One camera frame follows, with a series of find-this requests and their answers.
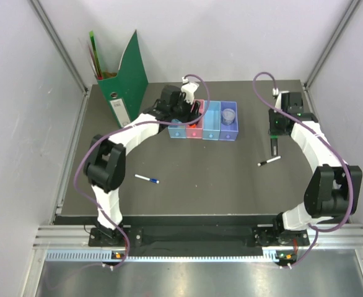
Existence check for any green highlighter marker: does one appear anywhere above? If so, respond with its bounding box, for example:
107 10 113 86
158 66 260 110
270 135 278 157

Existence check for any purple cable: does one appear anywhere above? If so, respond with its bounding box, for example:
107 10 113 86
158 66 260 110
252 72 355 269
72 74 211 270

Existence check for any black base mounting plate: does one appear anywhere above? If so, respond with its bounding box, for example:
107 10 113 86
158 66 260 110
88 224 312 248

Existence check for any clear round clip container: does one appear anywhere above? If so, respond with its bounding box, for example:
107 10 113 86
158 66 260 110
221 108 236 126

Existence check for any grey slotted cable duct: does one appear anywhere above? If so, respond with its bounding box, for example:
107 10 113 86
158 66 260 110
45 246 297 263

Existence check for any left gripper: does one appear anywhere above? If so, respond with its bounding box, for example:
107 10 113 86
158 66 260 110
170 92 201 126

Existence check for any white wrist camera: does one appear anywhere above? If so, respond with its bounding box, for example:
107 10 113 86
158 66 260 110
181 77 199 105
272 87 287 110

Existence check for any blue white pen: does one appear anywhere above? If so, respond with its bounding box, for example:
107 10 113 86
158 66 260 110
134 174 160 184

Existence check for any teal blue drawer box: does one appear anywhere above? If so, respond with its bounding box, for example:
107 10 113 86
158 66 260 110
203 101 221 140

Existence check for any pink drawer box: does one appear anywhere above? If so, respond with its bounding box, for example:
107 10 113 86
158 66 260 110
186 100 204 139

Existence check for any purple drawer box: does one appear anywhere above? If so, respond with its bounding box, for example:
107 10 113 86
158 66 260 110
219 101 238 141

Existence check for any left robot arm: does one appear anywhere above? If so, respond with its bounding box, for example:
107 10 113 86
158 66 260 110
84 82 201 246

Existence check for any green lever arch binder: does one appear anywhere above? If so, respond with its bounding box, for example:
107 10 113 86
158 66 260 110
87 31 148 127

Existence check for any black white pen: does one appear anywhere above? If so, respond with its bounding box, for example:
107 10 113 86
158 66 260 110
257 155 281 167

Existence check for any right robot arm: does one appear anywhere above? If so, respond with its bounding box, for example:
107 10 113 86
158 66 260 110
268 88 362 245

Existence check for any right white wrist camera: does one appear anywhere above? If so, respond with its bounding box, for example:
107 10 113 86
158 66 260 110
272 87 287 110

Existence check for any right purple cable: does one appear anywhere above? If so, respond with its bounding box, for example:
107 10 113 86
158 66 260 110
252 72 355 269

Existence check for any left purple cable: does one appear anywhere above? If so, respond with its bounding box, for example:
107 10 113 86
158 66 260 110
72 74 211 270

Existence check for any light blue drawer box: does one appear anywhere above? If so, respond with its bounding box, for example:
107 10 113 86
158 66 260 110
168 122 186 139

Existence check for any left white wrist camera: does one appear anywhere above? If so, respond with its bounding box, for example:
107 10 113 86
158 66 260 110
181 77 199 105

